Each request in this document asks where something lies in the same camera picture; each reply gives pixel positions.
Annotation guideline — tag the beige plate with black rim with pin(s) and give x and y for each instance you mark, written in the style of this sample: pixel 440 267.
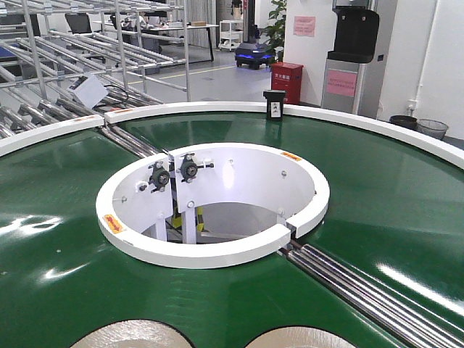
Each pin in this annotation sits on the beige plate with black rim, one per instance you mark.
pixel 135 333

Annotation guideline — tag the steel conveyor rollers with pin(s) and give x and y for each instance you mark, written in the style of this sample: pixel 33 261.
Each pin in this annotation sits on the steel conveyor rollers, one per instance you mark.
pixel 128 141
pixel 400 320

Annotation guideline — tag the dark round waste bin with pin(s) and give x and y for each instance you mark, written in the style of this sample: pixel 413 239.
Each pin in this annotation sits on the dark round waste bin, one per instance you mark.
pixel 404 121

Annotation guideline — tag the steel conveyor rollers near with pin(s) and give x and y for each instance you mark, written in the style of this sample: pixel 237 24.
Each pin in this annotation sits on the steel conveyor rollers near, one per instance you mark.
pixel 400 320

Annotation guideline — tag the office desk in background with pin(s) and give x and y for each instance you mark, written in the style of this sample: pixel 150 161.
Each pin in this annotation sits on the office desk in background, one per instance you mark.
pixel 151 28

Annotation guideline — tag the white cart shelf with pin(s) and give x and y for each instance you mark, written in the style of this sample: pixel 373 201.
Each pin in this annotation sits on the white cart shelf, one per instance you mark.
pixel 231 34

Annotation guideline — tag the black sensor box on rim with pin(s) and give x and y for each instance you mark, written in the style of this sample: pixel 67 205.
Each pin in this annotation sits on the black sensor box on rim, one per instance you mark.
pixel 274 104

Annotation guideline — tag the blue lit mobile robot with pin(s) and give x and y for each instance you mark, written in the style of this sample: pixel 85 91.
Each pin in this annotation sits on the blue lit mobile robot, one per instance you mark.
pixel 253 54

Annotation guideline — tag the pink wall notice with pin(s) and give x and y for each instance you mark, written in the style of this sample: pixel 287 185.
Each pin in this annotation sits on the pink wall notice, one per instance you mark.
pixel 304 25

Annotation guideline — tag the metal roller rack shelving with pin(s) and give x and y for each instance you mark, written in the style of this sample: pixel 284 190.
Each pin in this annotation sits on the metal roller rack shelving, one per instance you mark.
pixel 59 56

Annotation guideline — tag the green potted plant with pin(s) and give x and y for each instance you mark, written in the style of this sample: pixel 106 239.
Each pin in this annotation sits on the green potted plant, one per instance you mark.
pixel 276 28

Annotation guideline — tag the green circular conveyor belt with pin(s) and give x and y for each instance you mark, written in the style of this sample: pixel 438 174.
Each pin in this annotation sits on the green circular conveyor belt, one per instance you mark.
pixel 395 217

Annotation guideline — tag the steel conveyor rollers far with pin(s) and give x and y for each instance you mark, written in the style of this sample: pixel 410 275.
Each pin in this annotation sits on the steel conveyor rollers far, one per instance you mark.
pixel 128 141

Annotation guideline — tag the white box on rack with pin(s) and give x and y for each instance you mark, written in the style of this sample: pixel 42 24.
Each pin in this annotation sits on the white box on rack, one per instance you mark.
pixel 88 90

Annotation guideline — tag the white outer conveyor rim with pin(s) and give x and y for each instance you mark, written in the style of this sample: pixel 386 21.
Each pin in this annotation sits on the white outer conveyor rim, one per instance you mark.
pixel 428 144

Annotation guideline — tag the black grey water dispenser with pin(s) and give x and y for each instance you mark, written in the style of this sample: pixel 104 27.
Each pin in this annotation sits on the black grey water dispenser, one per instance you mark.
pixel 354 46

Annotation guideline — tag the red fire extinguisher cabinet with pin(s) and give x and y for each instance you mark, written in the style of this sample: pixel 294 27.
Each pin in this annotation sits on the red fire extinguisher cabinet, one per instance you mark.
pixel 287 77

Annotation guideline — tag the mesh waste bin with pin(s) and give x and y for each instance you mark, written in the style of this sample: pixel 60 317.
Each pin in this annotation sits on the mesh waste bin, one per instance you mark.
pixel 433 128

